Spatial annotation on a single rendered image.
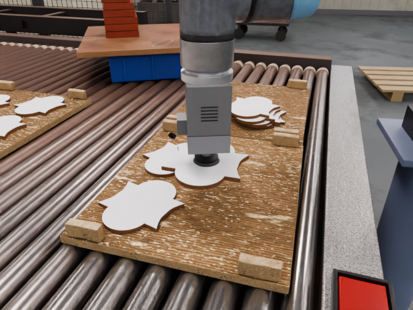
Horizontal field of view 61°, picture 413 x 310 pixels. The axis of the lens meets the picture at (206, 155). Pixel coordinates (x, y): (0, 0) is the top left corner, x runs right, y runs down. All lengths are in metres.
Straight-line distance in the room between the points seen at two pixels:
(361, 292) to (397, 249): 0.74
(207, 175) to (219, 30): 0.21
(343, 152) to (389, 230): 0.44
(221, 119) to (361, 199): 0.34
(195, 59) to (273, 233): 0.29
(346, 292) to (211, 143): 0.27
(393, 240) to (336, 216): 0.61
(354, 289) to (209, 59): 0.36
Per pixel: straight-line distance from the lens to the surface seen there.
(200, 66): 0.48
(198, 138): 0.51
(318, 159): 0.82
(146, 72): 1.30
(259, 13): 0.50
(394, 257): 1.29
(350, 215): 0.67
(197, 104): 0.49
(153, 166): 0.71
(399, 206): 1.19
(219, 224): 0.58
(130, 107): 1.08
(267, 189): 0.66
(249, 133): 0.86
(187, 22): 0.47
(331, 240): 0.61
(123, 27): 1.45
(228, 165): 0.56
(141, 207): 0.60
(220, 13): 0.47
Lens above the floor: 1.31
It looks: 30 degrees down
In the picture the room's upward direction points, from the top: straight up
